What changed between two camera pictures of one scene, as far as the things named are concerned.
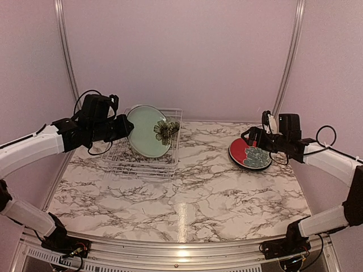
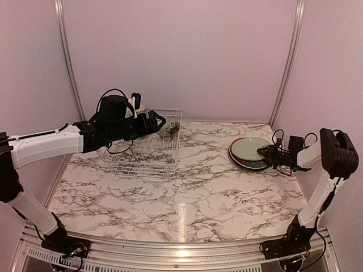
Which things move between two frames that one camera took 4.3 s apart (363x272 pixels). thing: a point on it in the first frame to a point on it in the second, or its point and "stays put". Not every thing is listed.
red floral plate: (253, 157) stays put
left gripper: (125, 127) to (144, 128)
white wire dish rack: (121, 158) stays put
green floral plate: (152, 134) to (247, 148)
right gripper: (259, 142) to (269, 153)
